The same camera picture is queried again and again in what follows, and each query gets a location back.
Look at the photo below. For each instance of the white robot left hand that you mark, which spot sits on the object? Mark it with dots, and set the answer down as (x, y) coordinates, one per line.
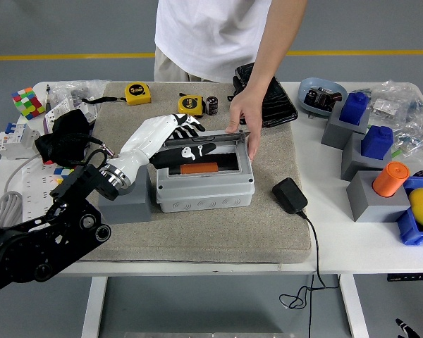
(144, 137)

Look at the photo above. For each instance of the grey holder block round hole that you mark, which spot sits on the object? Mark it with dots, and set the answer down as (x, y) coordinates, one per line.
(134, 207)

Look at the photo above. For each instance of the clear plastic bag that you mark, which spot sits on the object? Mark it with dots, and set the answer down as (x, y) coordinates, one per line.
(74, 88)

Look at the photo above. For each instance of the black cylindrical capacitor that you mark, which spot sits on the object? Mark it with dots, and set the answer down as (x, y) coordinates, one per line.
(212, 105)

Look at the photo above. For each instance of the grey-brown fabric mat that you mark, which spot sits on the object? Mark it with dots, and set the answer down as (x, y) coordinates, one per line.
(215, 236)

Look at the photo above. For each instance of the thin pen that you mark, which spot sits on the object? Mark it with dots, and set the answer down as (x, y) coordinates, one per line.
(48, 91)

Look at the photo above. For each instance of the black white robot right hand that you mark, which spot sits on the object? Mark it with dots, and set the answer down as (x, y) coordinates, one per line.
(407, 331)

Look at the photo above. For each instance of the black cloth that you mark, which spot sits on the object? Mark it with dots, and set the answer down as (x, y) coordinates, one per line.
(68, 126)

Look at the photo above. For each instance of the orange cylinder battery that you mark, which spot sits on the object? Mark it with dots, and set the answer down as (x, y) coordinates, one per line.
(389, 179)
(201, 168)

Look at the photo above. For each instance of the black power adapter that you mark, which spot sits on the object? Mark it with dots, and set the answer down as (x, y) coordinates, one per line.
(289, 195)

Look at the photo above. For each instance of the white electrical module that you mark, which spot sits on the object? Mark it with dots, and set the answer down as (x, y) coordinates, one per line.
(90, 112)

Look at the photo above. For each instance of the black table control panel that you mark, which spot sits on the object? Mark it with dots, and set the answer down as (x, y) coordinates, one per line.
(409, 277)

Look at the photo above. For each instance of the clear bags of small parts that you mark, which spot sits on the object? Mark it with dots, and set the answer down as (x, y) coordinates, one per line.
(409, 119)

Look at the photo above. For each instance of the small yellow tape measure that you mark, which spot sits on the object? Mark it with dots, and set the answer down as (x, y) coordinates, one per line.
(190, 105)

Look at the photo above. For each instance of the white circuit breaker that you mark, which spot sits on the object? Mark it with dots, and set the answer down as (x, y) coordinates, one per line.
(16, 141)

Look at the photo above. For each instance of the small colourful puzzle cube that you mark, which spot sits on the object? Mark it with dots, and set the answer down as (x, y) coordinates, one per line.
(61, 172)

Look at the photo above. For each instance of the white printed label pack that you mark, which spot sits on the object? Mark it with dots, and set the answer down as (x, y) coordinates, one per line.
(58, 109)

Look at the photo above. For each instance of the smoked transparent box lid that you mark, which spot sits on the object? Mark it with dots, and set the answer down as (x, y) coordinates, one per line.
(218, 135)

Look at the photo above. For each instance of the grey plastic junction box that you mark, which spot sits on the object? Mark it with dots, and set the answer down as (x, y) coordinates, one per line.
(204, 197)

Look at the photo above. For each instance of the black foot pedal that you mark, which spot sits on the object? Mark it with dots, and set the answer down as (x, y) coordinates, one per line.
(282, 105)

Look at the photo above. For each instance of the blue plastic bin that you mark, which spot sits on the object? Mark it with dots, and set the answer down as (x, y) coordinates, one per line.
(409, 229)

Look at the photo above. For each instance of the white table leg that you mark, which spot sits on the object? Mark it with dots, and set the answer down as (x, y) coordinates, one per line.
(93, 306)
(354, 306)

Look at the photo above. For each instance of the blue block battery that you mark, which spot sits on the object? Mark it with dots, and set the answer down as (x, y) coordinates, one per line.
(354, 107)
(375, 141)

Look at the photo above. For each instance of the person's left hand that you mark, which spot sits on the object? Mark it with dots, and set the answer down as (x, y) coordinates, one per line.
(250, 109)

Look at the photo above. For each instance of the light blue bowl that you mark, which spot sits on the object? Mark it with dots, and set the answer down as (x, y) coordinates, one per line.
(313, 84)

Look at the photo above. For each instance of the white power strip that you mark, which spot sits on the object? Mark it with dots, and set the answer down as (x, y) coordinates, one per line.
(35, 197)

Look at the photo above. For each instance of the person's left forearm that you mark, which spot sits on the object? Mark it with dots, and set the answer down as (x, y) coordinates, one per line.
(275, 53)

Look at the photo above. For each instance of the dark electronic parts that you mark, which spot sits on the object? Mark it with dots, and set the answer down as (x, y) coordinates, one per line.
(320, 98)

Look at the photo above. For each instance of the person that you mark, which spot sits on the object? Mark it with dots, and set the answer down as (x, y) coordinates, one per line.
(211, 35)

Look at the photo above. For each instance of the large colourful puzzle cube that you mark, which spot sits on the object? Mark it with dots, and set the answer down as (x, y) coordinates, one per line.
(28, 104)

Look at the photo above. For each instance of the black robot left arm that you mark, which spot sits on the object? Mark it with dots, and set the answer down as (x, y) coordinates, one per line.
(38, 246)

